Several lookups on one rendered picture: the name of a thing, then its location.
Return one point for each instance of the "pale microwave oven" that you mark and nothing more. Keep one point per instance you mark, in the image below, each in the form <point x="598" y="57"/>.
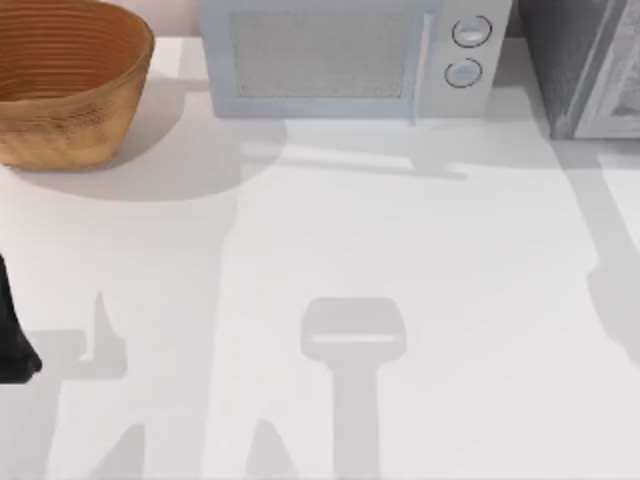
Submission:
<point x="320" y="60"/>

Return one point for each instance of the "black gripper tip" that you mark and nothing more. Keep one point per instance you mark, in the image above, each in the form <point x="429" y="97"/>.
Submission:
<point x="15" y="340"/>

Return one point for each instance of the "round microwave knob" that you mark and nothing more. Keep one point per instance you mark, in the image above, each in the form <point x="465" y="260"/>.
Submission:
<point x="471" y="31"/>
<point x="463" y="73"/>

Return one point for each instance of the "grey cabinet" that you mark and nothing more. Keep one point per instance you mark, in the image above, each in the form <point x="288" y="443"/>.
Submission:
<point x="580" y="65"/>

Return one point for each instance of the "brown woven basket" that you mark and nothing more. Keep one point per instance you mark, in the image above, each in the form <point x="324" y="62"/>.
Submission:
<point x="70" y="115"/>

